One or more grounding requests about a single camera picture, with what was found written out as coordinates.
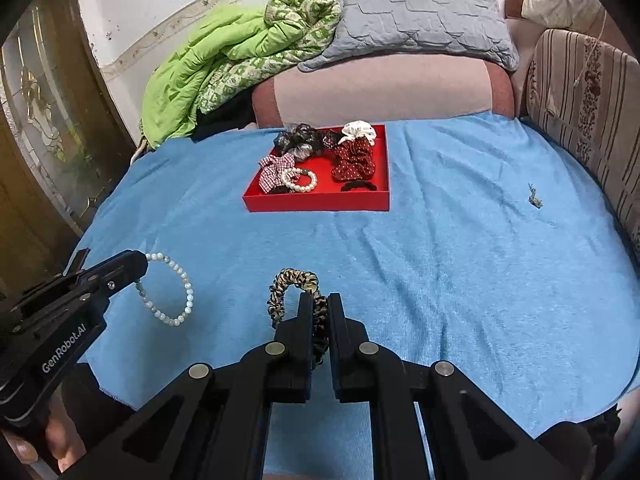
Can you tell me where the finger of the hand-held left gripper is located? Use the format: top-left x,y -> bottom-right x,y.
62,247 -> 92,279
81,249 -> 150,306

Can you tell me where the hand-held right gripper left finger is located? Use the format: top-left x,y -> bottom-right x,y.
62,291 -> 316,480

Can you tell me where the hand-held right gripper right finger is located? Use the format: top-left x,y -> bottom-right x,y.
327,292 -> 551,480

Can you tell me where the leopard print scrunchie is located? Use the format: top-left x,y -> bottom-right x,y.
266,268 -> 329,367

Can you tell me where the pale green bead bracelet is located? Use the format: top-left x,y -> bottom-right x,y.
135,252 -> 194,327

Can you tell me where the red tray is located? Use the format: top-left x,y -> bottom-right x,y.
242,124 -> 391,213

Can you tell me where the white pearl bracelet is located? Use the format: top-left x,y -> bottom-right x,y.
281,167 -> 319,194

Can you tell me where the red checked scrunchie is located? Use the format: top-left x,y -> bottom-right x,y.
257,154 -> 296,195

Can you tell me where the red polka dot scrunchie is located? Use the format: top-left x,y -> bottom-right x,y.
331,137 -> 379,183

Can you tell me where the person's left hand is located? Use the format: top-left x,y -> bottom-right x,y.
9,397 -> 87,476

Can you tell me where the wooden glass door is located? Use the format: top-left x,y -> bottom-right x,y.
0,0 -> 146,301

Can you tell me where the blue blanket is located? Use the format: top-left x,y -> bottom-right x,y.
75,110 -> 637,480

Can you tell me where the black cloth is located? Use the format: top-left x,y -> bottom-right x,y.
192,91 -> 258,142

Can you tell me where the black grey scrunchie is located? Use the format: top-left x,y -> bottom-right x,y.
273,124 -> 326,161

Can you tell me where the white printed scrunchie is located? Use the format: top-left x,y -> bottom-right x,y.
341,120 -> 377,148

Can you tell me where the green quilt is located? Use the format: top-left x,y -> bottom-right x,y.
140,0 -> 343,149

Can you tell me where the pink bolster pillow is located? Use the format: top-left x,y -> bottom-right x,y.
251,54 -> 516,129

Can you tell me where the grey quilted pillow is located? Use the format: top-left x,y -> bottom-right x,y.
298,0 -> 521,72

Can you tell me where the striped floral cushion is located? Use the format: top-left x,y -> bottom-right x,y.
525,28 -> 640,248

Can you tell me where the white cloth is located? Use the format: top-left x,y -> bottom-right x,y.
521,0 -> 607,31

